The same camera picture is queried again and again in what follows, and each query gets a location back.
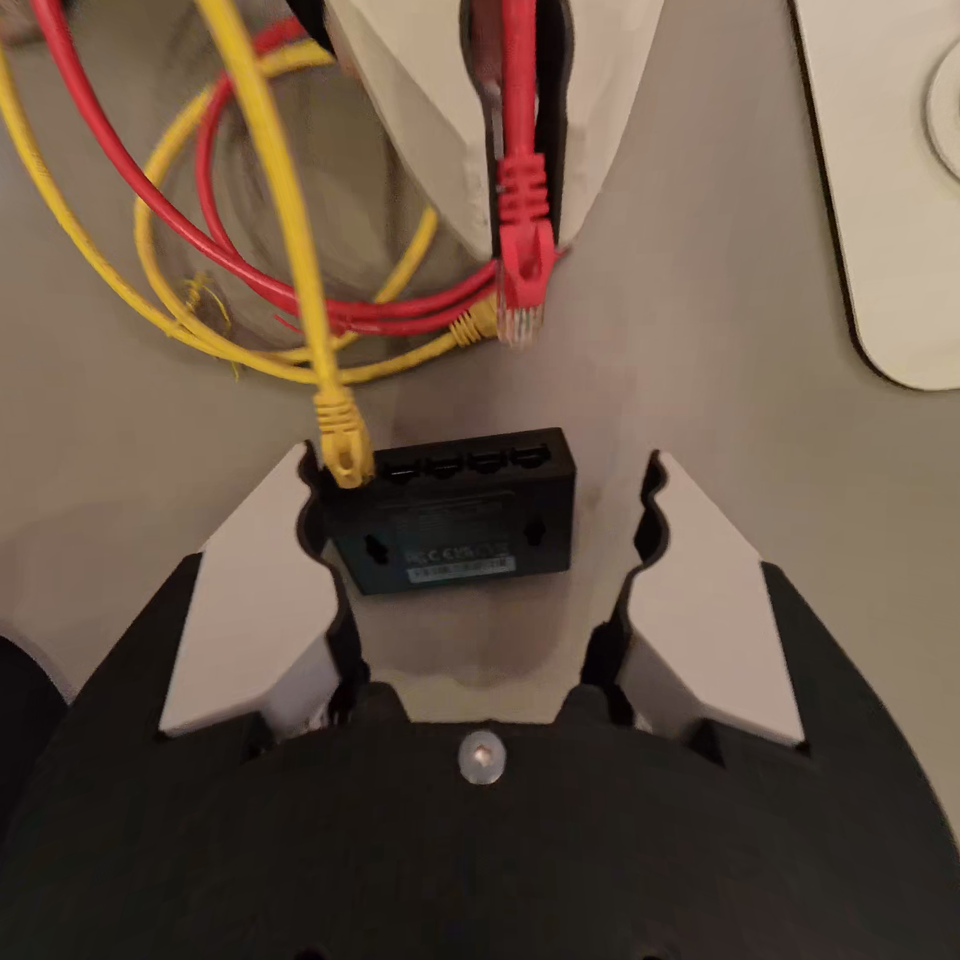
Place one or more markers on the black ethernet switch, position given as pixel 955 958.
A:
pixel 465 517

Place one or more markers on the black chair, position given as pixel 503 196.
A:
pixel 26 712

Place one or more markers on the yellow twist tie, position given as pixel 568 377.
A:
pixel 199 289

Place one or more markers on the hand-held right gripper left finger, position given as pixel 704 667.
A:
pixel 255 600

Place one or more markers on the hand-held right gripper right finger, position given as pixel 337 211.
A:
pixel 705 615

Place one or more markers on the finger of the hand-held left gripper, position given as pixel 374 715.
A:
pixel 600 75
pixel 412 90

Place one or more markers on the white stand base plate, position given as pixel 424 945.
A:
pixel 885 187

